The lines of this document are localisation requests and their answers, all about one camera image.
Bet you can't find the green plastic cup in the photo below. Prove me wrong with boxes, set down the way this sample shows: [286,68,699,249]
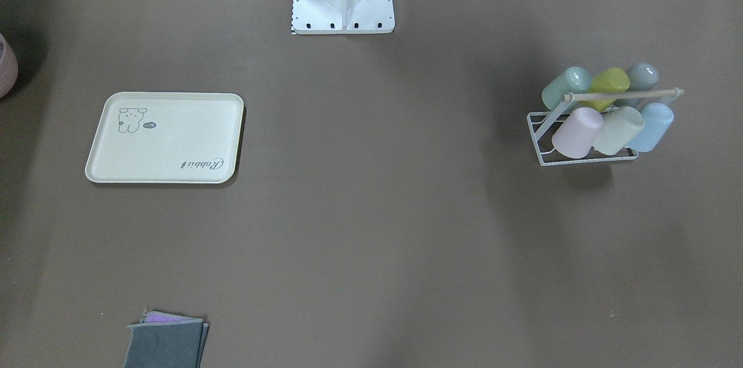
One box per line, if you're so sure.
[542,66,593,111]

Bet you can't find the cream rabbit print tray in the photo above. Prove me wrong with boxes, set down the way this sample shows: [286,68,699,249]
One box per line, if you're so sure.
[85,91,245,185]

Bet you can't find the pink plastic cup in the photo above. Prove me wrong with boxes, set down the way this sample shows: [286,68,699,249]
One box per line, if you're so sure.
[551,107,604,159]

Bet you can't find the cream plastic cup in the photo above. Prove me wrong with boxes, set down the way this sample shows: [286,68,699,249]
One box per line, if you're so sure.
[593,106,644,156]

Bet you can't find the yellow plastic cup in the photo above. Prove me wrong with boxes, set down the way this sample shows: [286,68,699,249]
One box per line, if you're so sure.
[580,67,630,113]

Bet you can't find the grey plastic cup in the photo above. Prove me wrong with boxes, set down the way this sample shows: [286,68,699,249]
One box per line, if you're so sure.
[613,62,660,108]

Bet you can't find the light blue plastic cup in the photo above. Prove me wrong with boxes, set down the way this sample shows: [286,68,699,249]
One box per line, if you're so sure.
[627,103,675,152]

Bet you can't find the grey folded cloth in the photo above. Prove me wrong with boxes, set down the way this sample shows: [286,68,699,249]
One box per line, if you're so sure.
[123,311,210,367]

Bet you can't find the pink ceramic bowl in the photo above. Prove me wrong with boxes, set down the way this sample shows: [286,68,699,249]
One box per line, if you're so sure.
[0,34,19,98]

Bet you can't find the white wire cup rack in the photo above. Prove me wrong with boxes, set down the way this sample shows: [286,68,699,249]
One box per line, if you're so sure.
[527,87,684,167]

